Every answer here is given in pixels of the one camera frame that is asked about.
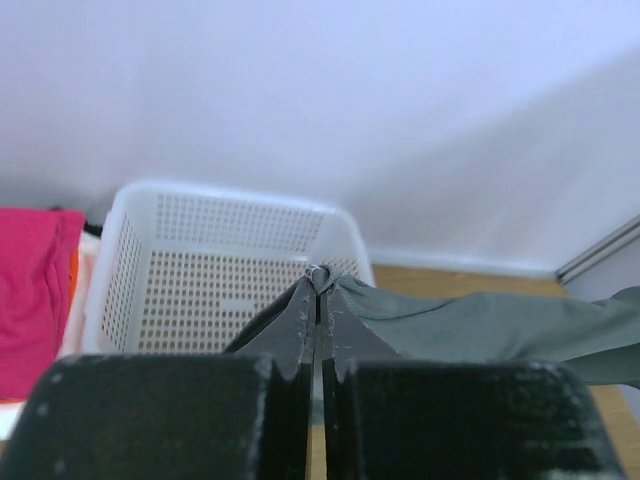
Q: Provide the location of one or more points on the pink folded t shirt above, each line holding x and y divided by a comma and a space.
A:
38, 251

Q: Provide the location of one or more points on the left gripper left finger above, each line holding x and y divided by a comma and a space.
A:
243, 413

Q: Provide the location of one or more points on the grey t shirt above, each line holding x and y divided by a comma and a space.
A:
599, 340

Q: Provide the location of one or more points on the white perforated plastic basket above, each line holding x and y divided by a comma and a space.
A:
183, 268

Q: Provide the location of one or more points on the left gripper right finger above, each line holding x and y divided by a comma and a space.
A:
388, 417

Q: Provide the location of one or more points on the right aluminium frame post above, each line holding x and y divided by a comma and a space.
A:
600, 251

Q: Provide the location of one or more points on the orange folded t shirt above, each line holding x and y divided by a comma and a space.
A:
73, 274

